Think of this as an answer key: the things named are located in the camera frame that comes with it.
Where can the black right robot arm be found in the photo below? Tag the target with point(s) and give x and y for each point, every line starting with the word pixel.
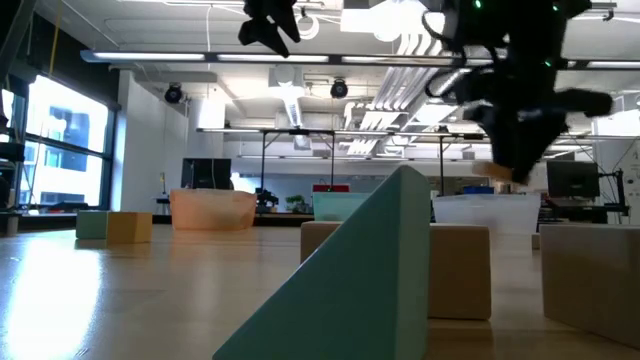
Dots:
pixel 500 30

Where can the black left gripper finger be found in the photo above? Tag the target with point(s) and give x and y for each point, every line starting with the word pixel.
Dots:
pixel 265 35
pixel 287 20

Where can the dark background desk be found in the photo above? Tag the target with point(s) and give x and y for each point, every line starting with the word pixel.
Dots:
pixel 580 212

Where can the yellow cube block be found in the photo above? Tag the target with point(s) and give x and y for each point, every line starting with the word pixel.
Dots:
pixel 129 228

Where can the black metal frame stand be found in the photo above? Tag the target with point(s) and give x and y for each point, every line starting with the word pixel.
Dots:
pixel 472 136
pixel 300 132

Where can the red box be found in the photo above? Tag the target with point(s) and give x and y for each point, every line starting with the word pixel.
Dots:
pixel 331 188

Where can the teal translucent bin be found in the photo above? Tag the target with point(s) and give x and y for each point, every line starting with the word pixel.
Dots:
pixel 335 206

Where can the green potted plant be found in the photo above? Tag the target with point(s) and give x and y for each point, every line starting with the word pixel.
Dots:
pixel 296 201

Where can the blue box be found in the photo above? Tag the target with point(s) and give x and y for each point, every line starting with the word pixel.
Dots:
pixel 478 190

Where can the green cube block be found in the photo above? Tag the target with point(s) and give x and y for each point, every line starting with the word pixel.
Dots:
pixel 91 225

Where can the large teal wedge block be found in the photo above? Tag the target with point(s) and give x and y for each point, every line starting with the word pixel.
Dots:
pixel 360 290

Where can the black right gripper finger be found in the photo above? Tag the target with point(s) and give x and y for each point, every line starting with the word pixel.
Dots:
pixel 535 147
pixel 506 145

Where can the orange translucent bin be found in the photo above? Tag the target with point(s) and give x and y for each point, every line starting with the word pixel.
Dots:
pixel 212 210

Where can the natural wood cube block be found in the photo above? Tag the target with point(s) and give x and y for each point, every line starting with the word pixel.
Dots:
pixel 460 270

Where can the large window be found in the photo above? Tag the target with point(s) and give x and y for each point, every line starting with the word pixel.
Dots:
pixel 65 115

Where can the long ceiling light bar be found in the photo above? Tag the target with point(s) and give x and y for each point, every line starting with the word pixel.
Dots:
pixel 150 56

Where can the clear translucent bin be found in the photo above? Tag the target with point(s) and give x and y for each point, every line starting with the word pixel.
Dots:
pixel 500 212

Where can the large natural wood block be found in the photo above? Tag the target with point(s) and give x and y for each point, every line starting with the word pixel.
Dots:
pixel 590 280

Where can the black desk equipment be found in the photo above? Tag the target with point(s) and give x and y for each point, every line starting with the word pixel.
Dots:
pixel 266 197

